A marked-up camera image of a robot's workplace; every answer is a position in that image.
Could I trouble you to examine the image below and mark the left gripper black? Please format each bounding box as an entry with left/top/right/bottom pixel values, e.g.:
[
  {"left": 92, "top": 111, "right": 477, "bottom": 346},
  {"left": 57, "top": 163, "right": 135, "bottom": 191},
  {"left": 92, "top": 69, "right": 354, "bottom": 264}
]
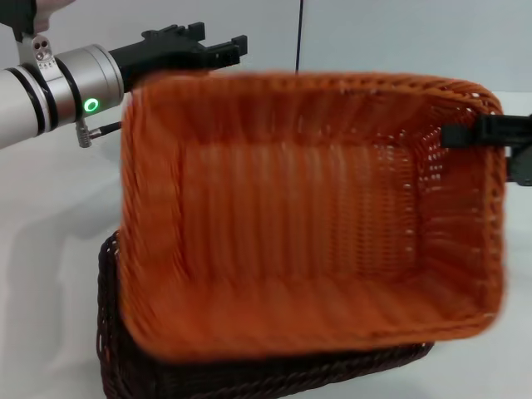
[{"left": 107, "top": 22, "right": 249, "bottom": 91}]

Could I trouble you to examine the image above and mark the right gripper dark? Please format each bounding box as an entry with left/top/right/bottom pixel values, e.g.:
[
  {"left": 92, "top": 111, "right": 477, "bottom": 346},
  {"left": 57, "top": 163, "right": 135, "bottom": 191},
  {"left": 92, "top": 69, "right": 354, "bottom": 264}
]
[{"left": 441, "top": 111, "right": 532, "bottom": 187}]

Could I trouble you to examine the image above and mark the orange wicker basket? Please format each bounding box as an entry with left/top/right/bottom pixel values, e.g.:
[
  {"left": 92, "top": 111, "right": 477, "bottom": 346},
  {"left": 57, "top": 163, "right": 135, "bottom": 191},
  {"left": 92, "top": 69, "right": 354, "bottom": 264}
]
[{"left": 119, "top": 69, "right": 509, "bottom": 363}]

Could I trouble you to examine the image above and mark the dark brown wicker basket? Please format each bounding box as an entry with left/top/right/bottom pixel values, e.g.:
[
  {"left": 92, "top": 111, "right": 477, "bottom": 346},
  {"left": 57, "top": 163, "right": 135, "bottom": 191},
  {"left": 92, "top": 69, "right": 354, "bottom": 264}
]
[{"left": 96, "top": 229, "right": 436, "bottom": 399}]

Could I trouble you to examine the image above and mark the black cable with silver plug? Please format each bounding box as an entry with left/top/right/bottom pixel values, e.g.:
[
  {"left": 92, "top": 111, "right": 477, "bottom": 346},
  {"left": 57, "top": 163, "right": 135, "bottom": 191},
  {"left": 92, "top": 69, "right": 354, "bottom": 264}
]
[{"left": 73, "top": 117, "right": 124, "bottom": 148}]

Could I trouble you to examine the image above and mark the silver camera mounting bracket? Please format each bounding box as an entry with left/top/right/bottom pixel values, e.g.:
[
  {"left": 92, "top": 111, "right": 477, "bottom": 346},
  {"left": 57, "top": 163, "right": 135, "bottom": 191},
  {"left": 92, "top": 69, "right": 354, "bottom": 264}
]
[{"left": 15, "top": 32, "right": 57, "bottom": 75}]

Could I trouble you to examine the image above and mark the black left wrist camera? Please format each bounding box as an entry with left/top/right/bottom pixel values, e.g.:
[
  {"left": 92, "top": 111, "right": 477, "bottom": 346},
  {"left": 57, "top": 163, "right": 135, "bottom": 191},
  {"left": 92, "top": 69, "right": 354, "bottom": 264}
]
[{"left": 0, "top": 0, "right": 39, "bottom": 43}]

